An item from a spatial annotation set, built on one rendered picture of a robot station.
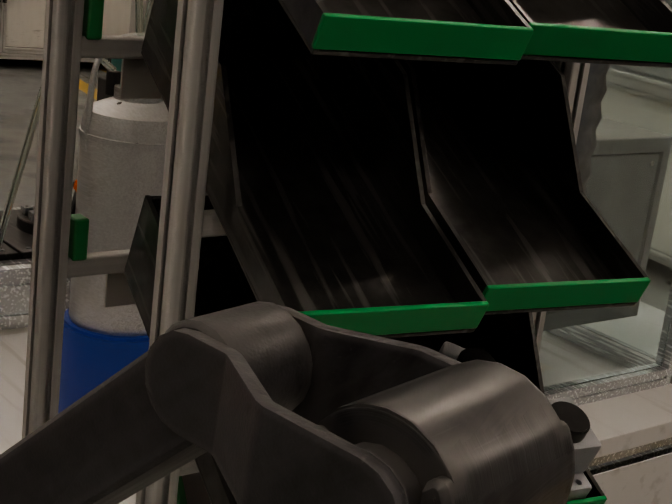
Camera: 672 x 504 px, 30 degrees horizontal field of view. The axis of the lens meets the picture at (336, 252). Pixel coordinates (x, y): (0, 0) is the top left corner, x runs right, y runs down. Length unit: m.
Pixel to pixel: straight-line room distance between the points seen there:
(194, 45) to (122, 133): 0.84
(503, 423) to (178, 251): 0.42
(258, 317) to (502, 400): 0.09
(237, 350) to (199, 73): 0.35
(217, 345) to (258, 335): 0.02
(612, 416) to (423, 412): 1.66
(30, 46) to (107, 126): 8.27
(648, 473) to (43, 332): 1.30
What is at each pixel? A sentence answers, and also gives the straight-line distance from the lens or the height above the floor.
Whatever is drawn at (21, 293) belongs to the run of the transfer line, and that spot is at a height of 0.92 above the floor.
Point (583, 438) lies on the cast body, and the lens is 0.87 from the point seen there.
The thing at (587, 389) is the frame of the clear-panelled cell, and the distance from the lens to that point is 2.02.
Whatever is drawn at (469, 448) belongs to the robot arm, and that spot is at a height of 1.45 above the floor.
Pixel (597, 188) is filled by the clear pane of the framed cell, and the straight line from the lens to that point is 1.90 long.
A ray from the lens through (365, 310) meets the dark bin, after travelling 0.70.
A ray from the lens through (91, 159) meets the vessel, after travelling 1.59.
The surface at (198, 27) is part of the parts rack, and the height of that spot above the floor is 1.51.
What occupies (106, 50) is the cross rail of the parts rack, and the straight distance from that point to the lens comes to 0.90.
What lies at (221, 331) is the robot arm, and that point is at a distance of 0.40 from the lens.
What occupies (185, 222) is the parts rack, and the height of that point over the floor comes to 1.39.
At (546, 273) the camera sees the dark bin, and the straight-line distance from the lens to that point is 0.84.
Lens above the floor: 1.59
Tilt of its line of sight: 16 degrees down
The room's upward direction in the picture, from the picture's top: 7 degrees clockwise
